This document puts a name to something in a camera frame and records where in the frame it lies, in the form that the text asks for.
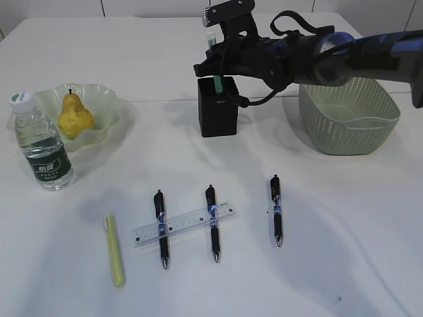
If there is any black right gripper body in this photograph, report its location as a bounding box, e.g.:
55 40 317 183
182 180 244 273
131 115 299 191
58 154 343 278
194 16 291 89

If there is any mint green pen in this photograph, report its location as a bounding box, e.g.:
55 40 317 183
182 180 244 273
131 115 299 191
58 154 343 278
206 31 225 94

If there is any yellow pear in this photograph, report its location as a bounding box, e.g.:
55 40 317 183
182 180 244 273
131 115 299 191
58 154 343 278
58 88 95 139

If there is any clear water bottle green label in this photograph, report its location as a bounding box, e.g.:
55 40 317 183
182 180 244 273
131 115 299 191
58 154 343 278
9 92 73 192

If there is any yellow pen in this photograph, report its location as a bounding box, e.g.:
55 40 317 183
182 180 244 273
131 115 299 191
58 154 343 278
104 213 126 288

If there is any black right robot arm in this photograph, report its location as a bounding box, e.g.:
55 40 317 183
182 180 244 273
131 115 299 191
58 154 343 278
194 11 422 108

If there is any black square pen holder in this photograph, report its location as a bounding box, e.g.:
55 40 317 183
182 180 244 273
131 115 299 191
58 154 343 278
197 77 238 137

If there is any green plastic woven basket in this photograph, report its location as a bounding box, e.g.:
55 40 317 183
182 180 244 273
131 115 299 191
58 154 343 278
299 77 401 156

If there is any right black gel pen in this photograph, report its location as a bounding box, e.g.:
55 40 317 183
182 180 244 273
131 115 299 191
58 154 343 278
270 174 284 248

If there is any black gel pen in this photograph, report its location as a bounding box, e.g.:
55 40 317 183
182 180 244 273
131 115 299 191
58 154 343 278
270 174 284 248
153 190 169 269
205 184 220 263

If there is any middle black gel pen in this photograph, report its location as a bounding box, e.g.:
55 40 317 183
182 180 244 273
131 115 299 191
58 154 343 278
205 184 220 263

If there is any green wavy glass plate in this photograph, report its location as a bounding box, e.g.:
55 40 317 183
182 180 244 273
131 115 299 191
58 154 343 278
6 83 122 153

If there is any left black gel pen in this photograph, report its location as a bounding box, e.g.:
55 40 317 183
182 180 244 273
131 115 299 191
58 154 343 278
153 190 169 269

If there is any transparent plastic ruler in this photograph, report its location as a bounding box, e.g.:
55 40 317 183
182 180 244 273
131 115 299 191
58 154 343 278
132 201 237 248

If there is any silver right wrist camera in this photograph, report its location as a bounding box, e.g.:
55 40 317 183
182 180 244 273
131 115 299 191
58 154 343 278
202 0 255 28

